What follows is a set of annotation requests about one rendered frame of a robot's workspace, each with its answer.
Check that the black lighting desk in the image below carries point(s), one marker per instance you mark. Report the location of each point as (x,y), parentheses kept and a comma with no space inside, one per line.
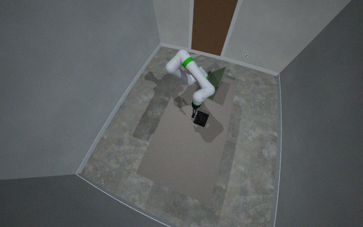
(202,117)

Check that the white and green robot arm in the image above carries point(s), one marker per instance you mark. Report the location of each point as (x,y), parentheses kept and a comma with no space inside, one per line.
(197,73)

